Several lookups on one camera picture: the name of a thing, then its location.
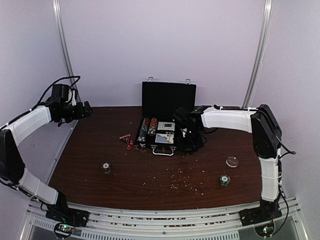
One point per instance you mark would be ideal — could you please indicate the row of poker chips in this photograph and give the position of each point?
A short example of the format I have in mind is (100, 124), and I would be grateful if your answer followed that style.
(152, 127)
(143, 130)

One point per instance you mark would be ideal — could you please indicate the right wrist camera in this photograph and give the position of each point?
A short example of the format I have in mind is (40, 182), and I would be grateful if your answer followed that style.
(180, 117)

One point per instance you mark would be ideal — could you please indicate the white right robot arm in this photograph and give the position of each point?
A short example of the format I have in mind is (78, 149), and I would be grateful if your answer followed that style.
(260, 122)

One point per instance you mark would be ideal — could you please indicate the left aluminium frame post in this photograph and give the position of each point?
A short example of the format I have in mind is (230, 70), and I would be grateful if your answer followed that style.
(65, 52)

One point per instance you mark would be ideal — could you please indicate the left row of poker chips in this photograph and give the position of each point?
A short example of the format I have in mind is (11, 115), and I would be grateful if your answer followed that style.
(143, 130)

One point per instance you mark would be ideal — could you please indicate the green right poker chip stack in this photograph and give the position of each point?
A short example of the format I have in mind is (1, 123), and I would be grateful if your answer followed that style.
(225, 180)

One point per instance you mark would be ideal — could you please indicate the aluminium frame post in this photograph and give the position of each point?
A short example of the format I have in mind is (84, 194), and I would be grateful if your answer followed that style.
(65, 52)
(260, 51)

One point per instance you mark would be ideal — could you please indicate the right aluminium frame post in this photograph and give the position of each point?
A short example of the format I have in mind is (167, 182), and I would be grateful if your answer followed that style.
(260, 51)

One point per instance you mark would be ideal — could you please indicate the clear round dealer button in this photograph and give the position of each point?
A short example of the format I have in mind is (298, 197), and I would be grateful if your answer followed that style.
(232, 162)

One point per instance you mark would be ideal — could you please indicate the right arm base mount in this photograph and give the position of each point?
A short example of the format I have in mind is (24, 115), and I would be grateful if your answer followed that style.
(262, 217)

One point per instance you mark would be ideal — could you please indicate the right row of poker chips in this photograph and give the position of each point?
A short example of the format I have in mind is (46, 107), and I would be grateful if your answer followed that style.
(152, 127)

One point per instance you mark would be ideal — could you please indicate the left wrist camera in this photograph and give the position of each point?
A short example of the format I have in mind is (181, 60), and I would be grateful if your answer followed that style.
(63, 94)

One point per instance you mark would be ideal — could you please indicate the black poker set case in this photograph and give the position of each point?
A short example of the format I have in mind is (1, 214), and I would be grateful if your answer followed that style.
(160, 100)

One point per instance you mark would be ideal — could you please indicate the blue yellow card deck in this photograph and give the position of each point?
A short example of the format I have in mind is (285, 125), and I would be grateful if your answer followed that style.
(164, 138)

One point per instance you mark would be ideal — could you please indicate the white card deck box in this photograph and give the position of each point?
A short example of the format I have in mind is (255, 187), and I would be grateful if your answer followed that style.
(165, 126)

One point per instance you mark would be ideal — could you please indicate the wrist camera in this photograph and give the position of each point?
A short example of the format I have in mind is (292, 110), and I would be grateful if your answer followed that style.
(63, 94)
(180, 117)

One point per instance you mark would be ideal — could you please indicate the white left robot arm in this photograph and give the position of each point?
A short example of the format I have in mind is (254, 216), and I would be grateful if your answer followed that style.
(13, 171)

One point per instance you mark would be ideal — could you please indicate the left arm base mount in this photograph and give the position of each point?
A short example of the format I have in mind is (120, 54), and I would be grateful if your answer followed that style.
(67, 218)

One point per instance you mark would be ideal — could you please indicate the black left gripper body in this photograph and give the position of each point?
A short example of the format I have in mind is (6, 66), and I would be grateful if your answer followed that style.
(70, 114)

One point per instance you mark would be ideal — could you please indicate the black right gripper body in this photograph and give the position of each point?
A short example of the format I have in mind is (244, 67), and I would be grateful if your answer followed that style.
(193, 140)

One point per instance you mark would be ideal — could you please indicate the triangular all-in button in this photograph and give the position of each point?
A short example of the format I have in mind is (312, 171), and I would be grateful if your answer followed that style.
(125, 138)

